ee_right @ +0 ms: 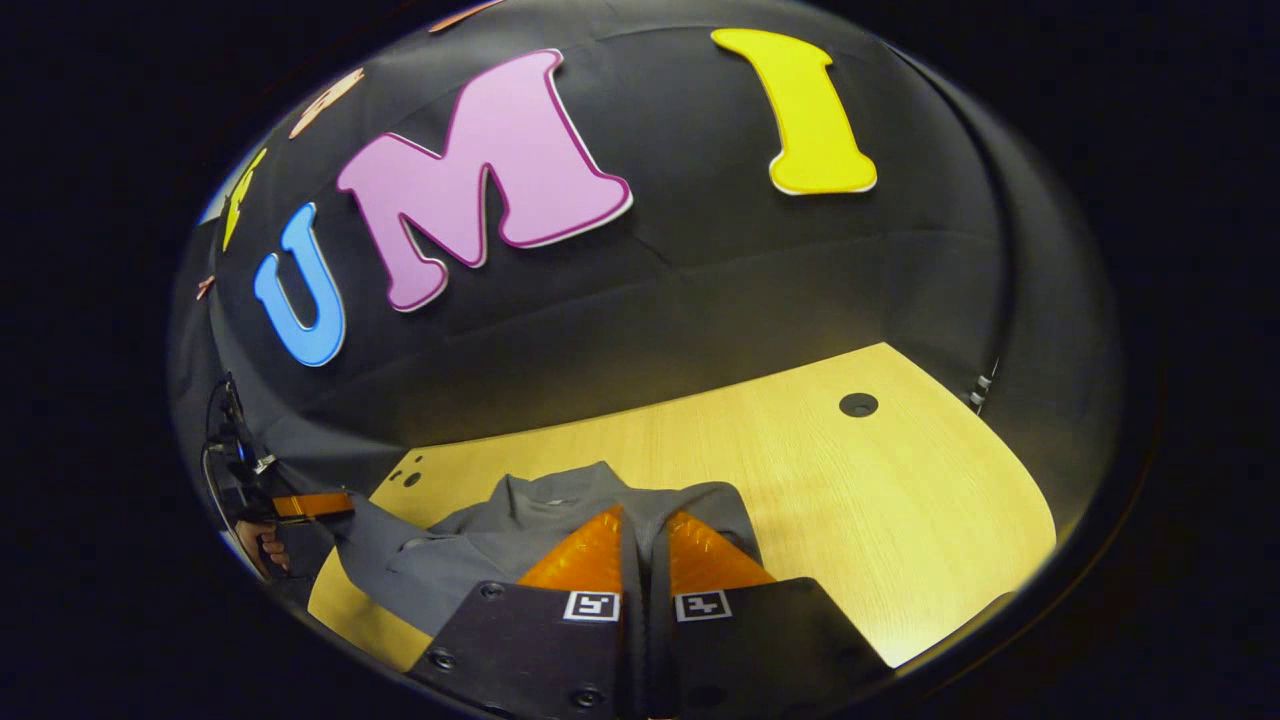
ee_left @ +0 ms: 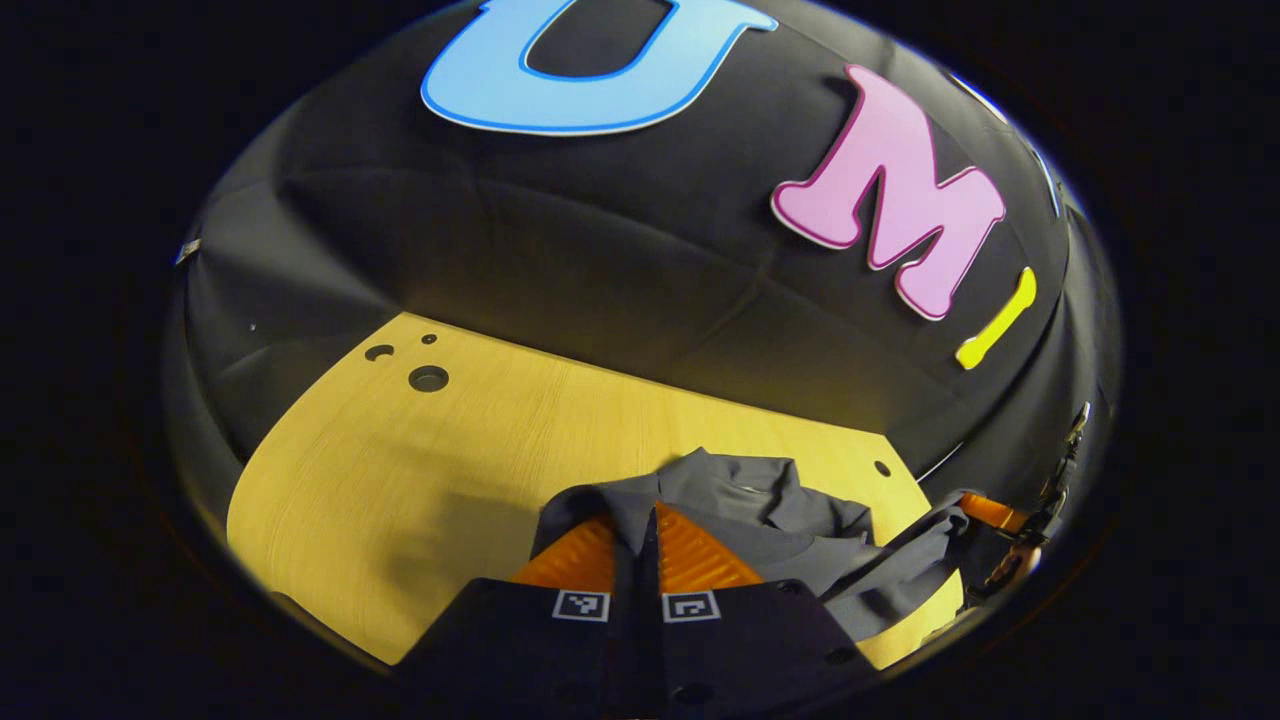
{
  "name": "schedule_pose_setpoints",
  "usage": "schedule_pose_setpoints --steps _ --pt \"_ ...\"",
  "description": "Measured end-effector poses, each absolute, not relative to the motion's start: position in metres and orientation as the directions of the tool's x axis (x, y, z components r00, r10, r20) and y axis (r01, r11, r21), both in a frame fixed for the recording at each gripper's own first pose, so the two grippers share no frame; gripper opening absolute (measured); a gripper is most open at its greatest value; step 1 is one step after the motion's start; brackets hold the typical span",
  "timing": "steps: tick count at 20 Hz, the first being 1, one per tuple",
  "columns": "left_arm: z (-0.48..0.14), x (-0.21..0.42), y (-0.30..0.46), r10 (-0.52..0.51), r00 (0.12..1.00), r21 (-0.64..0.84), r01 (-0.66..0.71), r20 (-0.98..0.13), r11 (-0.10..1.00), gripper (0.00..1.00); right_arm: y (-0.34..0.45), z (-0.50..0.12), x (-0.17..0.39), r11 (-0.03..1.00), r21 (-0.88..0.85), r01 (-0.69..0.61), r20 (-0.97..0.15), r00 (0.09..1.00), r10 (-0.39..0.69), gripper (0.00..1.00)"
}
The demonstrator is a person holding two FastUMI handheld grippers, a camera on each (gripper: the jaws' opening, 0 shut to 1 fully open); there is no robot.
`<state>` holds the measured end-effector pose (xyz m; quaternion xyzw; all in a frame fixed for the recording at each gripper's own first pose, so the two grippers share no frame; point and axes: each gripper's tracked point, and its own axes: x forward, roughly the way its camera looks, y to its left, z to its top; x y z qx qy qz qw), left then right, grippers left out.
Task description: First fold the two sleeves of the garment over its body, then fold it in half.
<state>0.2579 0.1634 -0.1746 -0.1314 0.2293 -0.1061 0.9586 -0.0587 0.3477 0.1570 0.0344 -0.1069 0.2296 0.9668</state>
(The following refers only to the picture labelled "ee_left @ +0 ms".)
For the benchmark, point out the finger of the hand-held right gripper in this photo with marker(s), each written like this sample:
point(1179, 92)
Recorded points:
point(995, 512)

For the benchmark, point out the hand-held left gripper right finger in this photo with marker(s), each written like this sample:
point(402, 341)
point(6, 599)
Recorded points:
point(760, 640)

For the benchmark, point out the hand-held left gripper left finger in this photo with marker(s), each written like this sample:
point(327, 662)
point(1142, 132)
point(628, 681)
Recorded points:
point(520, 640)

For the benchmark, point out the grey button shirt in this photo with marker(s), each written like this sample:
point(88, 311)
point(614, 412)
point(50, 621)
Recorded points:
point(800, 550)

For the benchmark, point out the black backdrop cloth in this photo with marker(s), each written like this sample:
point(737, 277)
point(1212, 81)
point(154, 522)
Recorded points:
point(600, 250)

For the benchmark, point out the silver backdrop clip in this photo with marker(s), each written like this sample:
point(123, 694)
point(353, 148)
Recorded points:
point(187, 250)

